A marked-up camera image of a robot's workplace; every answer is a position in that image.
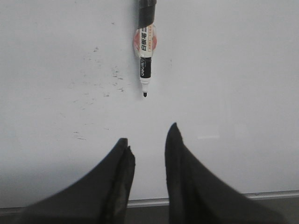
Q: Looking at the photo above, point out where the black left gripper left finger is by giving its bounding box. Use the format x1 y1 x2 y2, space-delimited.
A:
16 138 135 224

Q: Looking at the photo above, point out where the white whiteboard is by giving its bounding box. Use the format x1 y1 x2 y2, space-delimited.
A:
0 0 299 208

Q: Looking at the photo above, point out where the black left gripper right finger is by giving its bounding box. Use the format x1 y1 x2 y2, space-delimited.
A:
165 123 287 224

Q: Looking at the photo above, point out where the white black whiteboard marker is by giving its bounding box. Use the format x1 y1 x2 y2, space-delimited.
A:
133 0 157 97

